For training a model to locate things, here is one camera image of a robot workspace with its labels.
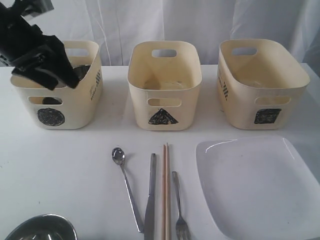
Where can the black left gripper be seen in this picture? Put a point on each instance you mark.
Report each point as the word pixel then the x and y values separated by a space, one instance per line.
pixel 20 46

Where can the steel mug with handle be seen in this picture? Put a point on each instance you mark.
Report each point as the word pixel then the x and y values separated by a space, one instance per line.
pixel 80 71

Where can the long steel spoon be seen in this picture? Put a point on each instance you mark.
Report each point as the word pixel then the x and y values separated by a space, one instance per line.
pixel 119 158

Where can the stainless steel bowl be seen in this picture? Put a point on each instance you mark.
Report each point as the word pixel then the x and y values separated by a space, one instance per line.
pixel 44 227

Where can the steel table knife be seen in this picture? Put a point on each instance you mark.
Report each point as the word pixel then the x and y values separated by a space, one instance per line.
pixel 149 218

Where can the white ceramic bowl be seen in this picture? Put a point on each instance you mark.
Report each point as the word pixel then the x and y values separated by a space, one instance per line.
pixel 61 85

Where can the cream bin with circle mark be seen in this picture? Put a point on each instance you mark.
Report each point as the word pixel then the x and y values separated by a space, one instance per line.
pixel 78 105

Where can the white backdrop curtain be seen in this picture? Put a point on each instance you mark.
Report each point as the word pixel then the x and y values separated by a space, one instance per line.
pixel 119 25

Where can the cream bin with triangle mark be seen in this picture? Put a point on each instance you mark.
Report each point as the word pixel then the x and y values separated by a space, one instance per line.
pixel 164 79

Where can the cream bin with square mark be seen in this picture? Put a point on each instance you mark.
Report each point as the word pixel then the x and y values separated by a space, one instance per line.
pixel 259 83

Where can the steel fork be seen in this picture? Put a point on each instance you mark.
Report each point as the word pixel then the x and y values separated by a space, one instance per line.
pixel 181 226

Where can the white square plate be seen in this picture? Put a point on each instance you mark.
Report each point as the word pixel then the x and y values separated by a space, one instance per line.
pixel 259 188

